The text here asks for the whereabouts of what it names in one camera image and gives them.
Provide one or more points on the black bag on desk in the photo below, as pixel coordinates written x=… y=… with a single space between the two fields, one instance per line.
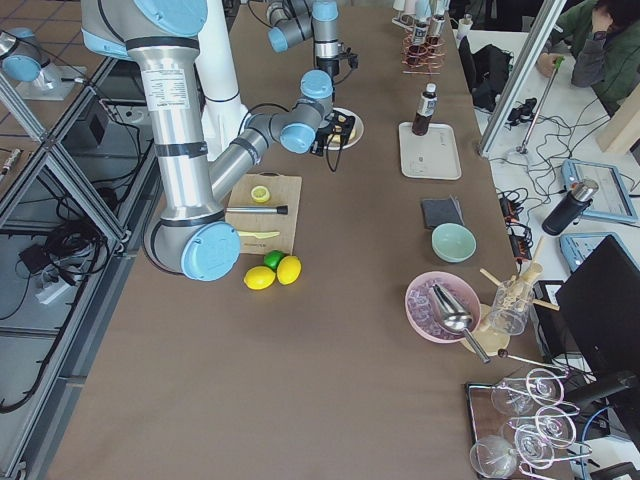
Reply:
x=486 y=73

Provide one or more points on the black glass tray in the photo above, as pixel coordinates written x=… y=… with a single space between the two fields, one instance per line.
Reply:
x=485 y=420

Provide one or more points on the wine glass lying front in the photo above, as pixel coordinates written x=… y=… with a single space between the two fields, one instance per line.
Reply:
x=493 y=457

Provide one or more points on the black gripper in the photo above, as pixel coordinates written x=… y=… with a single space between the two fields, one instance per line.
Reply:
x=328 y=66
x=331 y=131

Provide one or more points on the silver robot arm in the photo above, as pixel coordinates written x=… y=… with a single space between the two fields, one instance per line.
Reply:
x=294 y=22
x=191 y=236

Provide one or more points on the grey folded cloth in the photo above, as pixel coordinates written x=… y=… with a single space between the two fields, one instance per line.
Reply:
x=441 y=211

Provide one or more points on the wine glass lower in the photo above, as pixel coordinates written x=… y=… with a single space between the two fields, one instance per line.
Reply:
x=535 y=450

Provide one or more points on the seated person green jacket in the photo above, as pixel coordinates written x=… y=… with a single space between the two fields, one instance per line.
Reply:
x=605 y=44

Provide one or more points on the cream rabbit tray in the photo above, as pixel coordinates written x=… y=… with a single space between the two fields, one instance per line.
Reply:
x=431 y=156

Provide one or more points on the green lime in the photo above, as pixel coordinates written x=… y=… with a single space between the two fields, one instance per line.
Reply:
x=273 y=258

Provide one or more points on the aluminium frame post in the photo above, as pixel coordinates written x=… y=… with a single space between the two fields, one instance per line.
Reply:
x=534 y=43

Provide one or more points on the yellow lemon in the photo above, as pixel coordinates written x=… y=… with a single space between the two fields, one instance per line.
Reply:
x=288 y=270
x=259 y=277

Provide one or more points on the black thermos bottle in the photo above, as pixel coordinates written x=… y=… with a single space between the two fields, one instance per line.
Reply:
x=578 y=198

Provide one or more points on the steel ice scoop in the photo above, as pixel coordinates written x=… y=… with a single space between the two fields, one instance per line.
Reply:
x=455 y=318

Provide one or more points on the brown drink bottle on tray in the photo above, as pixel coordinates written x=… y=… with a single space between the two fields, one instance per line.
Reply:
x=425 y=110

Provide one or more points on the pink bowl with ice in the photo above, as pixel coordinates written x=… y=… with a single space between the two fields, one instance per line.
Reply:
x=421 y=312

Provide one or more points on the dark bottle in rack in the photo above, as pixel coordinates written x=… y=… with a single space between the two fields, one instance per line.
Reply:
x=417 y=47
x=436 y=27

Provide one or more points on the wine glass upper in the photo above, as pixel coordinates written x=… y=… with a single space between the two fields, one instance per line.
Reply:
x=525 y=394

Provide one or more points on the white round plate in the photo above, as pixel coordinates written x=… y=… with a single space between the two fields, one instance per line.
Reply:
x=358 y=128

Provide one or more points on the mint green bowl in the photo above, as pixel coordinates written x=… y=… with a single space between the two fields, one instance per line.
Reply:
x=453 y=243

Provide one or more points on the yellow plastic knife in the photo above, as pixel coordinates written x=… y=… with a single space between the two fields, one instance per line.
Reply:
x=258 y=234

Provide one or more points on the blue teach pendant tablet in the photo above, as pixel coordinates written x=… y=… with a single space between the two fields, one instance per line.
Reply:
x=612 y=202

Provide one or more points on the wine glass middle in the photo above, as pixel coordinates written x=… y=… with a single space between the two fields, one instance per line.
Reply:
x=551 y=423

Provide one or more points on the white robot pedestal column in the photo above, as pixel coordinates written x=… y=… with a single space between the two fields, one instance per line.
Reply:
x=223 y=111

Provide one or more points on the clear glass mug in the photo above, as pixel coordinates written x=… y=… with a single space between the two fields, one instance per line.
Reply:
x=510 y=309

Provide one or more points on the copper wire bottle rack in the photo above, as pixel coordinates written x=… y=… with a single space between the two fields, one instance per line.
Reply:
x=431 y=63

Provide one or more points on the black monitor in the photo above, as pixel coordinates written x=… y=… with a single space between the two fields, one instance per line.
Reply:
x=600 y=305

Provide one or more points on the half lemon slice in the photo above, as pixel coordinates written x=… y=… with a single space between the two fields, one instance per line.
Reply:
x=260 y=194

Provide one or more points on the wooden cutting board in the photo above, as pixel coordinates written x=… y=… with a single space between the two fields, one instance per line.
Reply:
x=284 y=191

